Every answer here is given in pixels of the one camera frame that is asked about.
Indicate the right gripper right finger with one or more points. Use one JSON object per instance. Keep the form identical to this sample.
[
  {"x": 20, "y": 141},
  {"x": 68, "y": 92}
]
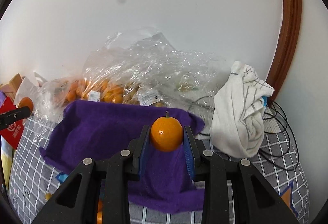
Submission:
[{"x": 254, "y": 199}]

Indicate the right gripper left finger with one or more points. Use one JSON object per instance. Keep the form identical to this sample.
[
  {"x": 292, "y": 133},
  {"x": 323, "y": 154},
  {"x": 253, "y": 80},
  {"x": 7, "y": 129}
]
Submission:
[{"x": 76, "y": 200}]

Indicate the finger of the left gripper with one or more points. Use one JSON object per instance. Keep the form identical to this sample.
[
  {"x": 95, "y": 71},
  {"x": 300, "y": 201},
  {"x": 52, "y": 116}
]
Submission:
[{"x": 10, "y": 117}]

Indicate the small orange with stem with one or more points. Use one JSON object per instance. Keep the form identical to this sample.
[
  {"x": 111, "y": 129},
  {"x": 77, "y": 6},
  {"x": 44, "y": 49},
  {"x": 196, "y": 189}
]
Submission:
[{"x": 166, "y": 133}]

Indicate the red paper bag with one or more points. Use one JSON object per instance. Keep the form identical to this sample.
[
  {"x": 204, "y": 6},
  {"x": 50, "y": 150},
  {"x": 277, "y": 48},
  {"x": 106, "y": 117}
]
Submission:
[{"x": 13, "y": 133}]

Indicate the orange star patch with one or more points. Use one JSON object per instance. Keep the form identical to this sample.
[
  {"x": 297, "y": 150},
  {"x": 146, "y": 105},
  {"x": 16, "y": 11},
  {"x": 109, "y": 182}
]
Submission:
[{"x": 286, "y": 196}]

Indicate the white plastic bag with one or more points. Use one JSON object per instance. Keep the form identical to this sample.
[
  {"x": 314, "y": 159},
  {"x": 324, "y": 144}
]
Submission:
[{"x": 30, "y": 89}]

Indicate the oval kumquat orange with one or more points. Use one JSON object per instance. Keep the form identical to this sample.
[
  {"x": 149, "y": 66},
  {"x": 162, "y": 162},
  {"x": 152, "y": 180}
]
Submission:
[{"x": 99, "y": 213}]

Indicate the purple towel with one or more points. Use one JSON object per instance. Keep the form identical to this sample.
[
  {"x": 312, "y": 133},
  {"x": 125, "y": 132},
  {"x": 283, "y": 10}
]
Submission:
[{"x": 99, "y": 130}]

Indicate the white grey-striped cloth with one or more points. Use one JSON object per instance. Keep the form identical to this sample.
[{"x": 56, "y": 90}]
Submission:
[{"x": 237, "y": 126}]

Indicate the clear plastic bag of oranges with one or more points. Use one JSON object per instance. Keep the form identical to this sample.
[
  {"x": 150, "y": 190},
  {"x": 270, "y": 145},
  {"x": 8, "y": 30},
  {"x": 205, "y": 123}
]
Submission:
[{"x": 152, "y": 72}]

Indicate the brown wooden door frame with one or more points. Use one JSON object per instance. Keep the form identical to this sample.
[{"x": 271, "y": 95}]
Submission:
[{"x": 286, "y": 45}]

